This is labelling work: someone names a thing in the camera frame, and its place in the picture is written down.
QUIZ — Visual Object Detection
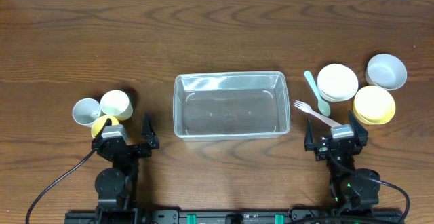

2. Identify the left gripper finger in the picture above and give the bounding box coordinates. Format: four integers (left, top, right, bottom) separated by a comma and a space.
100, 119, 112, 134
142, 113, 160, 149

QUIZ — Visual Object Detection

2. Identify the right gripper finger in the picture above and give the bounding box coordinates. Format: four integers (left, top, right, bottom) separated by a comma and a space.
349, 111, 368, 146
304, 118, 316, 151

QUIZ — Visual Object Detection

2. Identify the yellow plastic cup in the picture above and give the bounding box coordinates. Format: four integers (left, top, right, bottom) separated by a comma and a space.
91, 115, 119, 138

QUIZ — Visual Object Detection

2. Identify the white plastic cup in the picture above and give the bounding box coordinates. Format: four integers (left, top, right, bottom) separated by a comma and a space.
100, 90, 133, 121

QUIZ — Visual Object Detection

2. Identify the grey plastic cup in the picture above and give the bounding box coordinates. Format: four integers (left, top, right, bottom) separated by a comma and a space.
72, 98, 101, 128

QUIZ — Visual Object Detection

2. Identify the yellow plastic bowl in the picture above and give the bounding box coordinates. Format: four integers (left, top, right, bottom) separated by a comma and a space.
353, 86, 396, 125

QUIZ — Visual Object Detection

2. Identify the clear plastic storage container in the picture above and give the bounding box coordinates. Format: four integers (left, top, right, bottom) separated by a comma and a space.
173, 71, 291, 141

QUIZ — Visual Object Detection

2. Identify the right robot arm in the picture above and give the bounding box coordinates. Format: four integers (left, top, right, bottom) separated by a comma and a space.
304, 112, 380, 215

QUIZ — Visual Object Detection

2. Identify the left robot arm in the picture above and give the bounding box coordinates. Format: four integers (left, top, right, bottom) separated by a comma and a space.
92, 114, 159, 223

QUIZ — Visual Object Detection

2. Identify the pink plastic fork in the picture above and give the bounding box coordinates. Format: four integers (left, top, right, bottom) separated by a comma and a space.
294, 100, 340, 127

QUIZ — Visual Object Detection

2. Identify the mint green plastic spoon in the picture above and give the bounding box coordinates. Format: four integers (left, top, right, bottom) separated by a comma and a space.
304, 71, 331, 117

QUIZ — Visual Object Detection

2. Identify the grey plastic bowl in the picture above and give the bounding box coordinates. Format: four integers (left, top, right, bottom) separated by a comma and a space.
365, 54, 408, 90

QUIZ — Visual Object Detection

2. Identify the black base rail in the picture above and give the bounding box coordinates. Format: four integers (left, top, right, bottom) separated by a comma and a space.
64, 208, 402, 224

